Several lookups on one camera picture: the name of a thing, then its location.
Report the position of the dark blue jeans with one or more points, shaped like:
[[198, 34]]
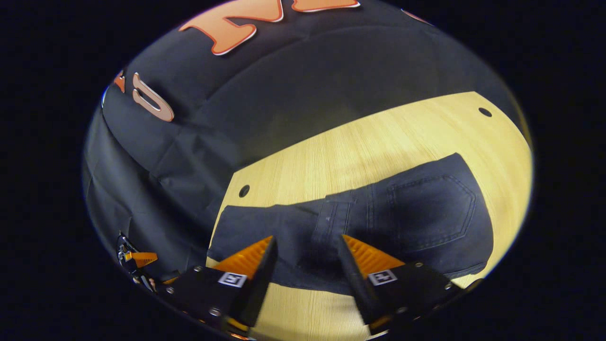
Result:
[[426, 213]]

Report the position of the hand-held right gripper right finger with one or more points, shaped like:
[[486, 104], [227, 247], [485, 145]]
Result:
[[360, 284]]

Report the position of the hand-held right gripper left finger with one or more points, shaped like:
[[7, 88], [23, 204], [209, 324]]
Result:
[[258, 284]]

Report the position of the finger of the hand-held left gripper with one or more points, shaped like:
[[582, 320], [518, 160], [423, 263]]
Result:
[[142, 259]]

